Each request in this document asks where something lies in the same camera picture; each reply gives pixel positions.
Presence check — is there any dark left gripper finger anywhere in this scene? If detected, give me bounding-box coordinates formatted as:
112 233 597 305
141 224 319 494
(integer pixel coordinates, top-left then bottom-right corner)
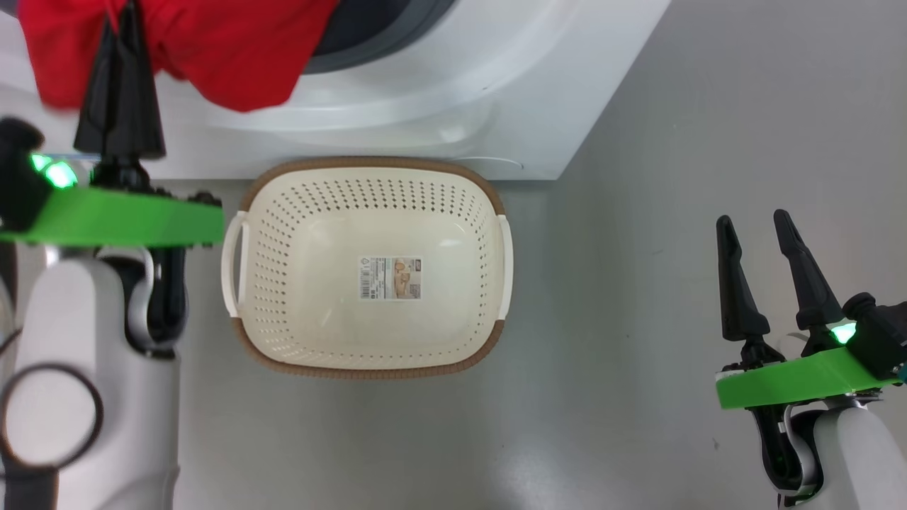
74 16 123 158
113 0 167 161

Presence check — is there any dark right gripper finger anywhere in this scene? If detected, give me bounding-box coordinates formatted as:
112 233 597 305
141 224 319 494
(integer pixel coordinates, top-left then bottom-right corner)
716 215 772 346
772 209 845 335

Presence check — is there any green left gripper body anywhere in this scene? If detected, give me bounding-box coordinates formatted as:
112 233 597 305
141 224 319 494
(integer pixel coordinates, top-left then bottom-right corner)
27 152 226 249

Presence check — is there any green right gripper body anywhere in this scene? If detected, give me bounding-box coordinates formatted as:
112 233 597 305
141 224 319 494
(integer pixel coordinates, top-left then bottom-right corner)
716 324 902 410

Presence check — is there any red jersey garment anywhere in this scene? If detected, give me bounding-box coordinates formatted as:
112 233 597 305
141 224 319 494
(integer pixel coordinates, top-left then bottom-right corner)
18 0 341 113

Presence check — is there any cream perforated basket brown rim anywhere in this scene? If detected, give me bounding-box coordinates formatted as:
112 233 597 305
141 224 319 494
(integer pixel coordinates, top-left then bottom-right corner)
221 157 514 380

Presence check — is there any white front-load washing machine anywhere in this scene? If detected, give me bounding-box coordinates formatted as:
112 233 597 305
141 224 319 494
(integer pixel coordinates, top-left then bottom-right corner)
0 0 672 181

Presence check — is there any paper product label sticker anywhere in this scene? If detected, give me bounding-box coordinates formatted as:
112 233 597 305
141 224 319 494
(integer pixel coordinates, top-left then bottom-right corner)
359 256 424 300

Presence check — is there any round white filter cover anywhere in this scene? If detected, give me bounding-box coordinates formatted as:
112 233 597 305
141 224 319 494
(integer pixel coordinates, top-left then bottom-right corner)
461 156 525 171

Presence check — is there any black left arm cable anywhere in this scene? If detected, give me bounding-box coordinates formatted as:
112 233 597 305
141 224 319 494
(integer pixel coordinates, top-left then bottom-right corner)
0 363 106 510

